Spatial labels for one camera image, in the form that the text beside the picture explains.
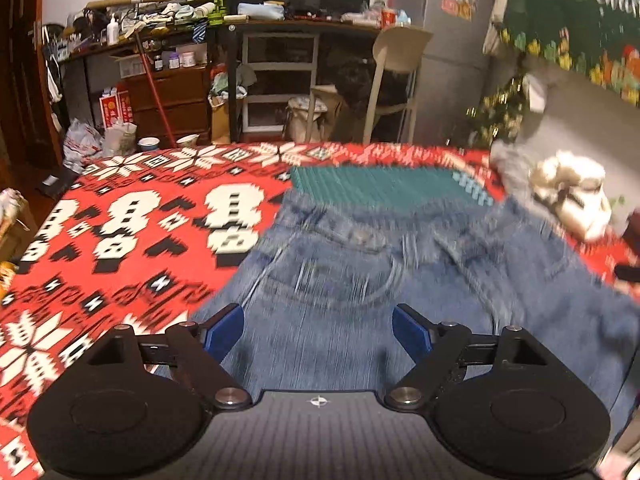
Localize light blue pouch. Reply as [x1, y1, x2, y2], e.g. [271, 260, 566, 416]
[237, 1, 287, 17]

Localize blue jeans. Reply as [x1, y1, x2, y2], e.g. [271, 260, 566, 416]
[190, 190, 640, 461]

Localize white tote bag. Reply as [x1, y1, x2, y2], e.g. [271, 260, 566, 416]
[286, 95, 328, 143]

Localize red handled broom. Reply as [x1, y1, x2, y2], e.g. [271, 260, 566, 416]
[131, 27, 177, 148]

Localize white red printed plastic bag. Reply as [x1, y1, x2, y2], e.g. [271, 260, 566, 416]
[62, 117, 106, 173]

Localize grey refrigerator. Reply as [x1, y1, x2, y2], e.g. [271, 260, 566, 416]
[390, 0, 506, 148]

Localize grey knit garment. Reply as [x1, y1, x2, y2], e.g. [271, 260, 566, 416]
[490, 140, 538, 196]

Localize green cutting mat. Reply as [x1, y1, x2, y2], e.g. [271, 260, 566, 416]
[290, 166, 496, 208]

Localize red carton box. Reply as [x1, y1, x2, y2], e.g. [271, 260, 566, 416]
[99, 89, 135, 128]

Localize black furry pet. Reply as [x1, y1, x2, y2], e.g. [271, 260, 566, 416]
[332, 55, 408, 111]

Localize wooden drawer cabinet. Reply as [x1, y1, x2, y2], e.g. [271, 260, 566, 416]
[120, 65, 211, 146]

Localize small Christmas tree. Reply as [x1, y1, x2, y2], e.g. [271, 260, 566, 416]
[465, 77, 526, 148]

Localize cream sweater with maroon stripes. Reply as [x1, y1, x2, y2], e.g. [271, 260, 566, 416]
[530, 150, 613, 241]

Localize green Christmas banner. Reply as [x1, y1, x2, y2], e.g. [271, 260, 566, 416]
[500, 0, 640, 106]

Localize brown paper bag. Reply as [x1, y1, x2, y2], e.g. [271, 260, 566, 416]
[210, 95, 233, 145]

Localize white hanging cloth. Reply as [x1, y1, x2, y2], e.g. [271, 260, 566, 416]
[522, 72, 548, 113]

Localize black desk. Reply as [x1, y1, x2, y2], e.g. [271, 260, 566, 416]
[212, 14, 401, 143]

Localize white plastic drawer unit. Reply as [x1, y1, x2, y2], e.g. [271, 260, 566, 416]
[241, 30, 321, 136]

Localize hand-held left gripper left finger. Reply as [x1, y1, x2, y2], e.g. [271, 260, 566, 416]
[87, 302, 253, 411]

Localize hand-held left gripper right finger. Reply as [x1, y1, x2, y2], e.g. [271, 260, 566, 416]
[384, 303, 548, 411]

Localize red patterned blanket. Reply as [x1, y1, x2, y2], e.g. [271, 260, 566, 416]
[0, 141, 640, 480]

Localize beige chair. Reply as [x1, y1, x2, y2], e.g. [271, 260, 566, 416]
[305, 25, 435, 146]

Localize wooden door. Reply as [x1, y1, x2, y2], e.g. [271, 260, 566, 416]
[0, 0, 61, 171]

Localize black flat pad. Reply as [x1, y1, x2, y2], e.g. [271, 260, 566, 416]
[37, 167, 81, 198]

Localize brown cardboard tube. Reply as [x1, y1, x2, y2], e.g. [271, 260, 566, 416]
[85, 0, 186, 11]

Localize beige curtain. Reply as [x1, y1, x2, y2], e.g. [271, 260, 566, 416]
[482, 0, 511, 56]

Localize plain white plastic bag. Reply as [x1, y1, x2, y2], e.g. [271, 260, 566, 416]
[102, 120, 138, 157]

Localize cardboard box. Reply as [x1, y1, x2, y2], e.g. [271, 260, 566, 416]
[0, 187, 38, 261]

